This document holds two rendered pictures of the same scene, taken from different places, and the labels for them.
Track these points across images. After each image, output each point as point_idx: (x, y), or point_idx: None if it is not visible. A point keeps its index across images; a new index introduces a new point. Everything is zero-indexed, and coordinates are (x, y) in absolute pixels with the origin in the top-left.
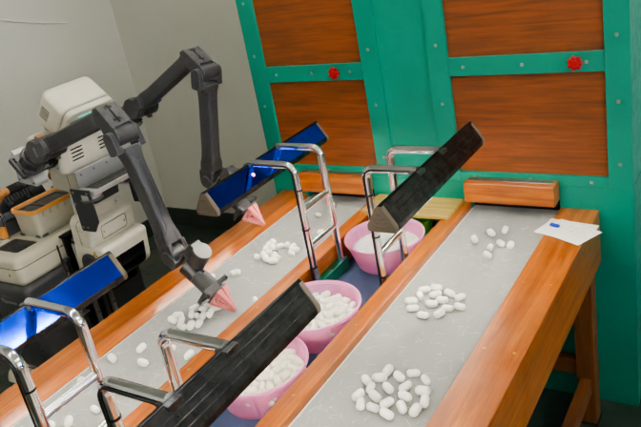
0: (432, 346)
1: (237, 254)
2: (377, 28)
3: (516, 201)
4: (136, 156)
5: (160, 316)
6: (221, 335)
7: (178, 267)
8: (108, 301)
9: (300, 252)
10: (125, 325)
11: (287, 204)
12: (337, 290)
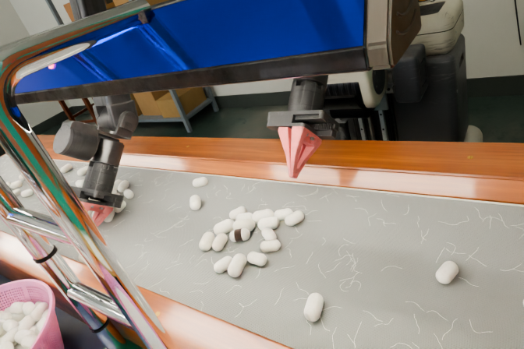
0: None
1: (272, 185)
2: None
3: None
4: None
5: (141, 174)
6: (19, 243)
7: (237, 140)
8: (380, 125)
9: (235, 282)
10: (128, 155)
11: (501, 182)
12: None
